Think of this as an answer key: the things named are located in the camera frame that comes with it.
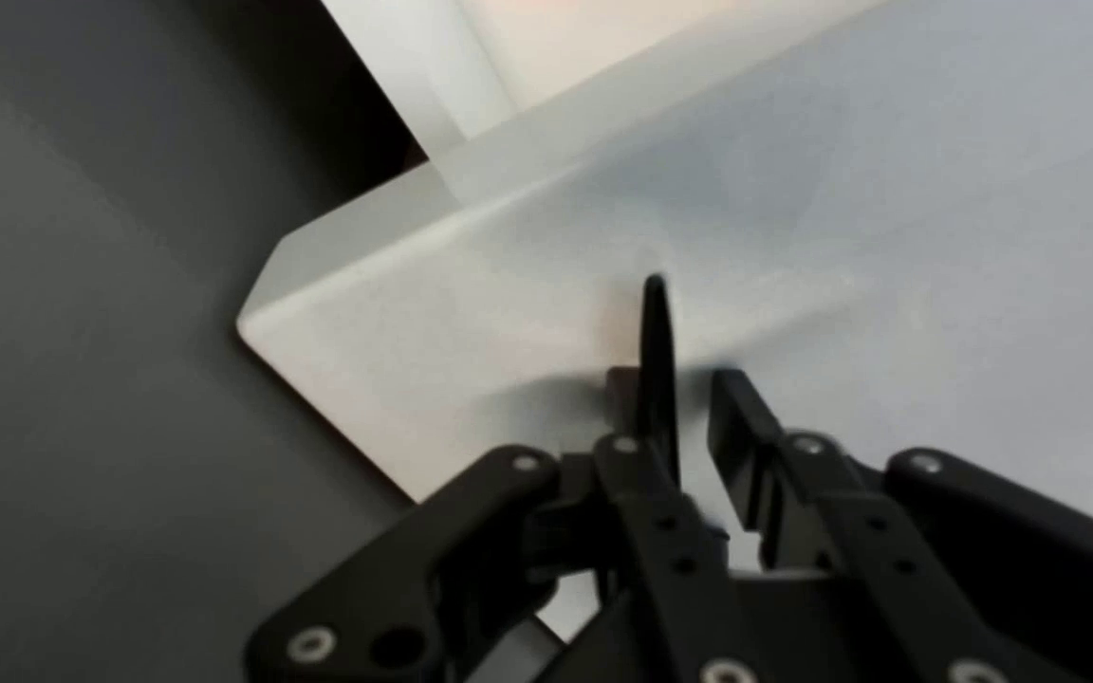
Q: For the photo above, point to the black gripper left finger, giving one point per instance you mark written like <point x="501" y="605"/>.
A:
<point x="434" y="598"/>

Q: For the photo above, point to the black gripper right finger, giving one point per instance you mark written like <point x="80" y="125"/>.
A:
<point x="965" y="570"/>

